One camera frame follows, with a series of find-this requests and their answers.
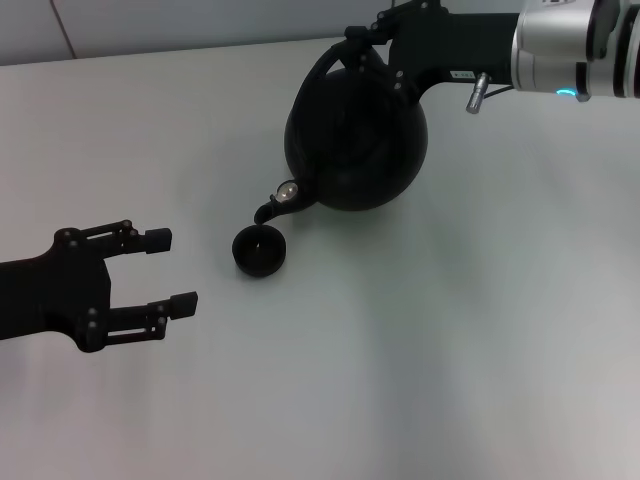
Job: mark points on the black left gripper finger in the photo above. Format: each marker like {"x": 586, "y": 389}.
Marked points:
{"x": 184, "y": 304}
{"x": 159, "y": 240}

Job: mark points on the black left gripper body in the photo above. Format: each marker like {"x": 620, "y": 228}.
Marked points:
{"x": 55, "y": 290}

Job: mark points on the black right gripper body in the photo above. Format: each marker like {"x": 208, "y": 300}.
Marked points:
{"x": 460, "y": 40}

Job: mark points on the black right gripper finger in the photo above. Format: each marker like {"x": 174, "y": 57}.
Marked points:
{"x": 387, "y": 75}
{"x": 377, "y": 30}

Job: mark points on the black cast iron teapot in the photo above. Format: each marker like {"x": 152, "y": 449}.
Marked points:
{"x": 360, "y": 145}

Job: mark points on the small black teacup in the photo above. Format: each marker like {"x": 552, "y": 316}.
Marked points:
{"x": 260, "y": 252}

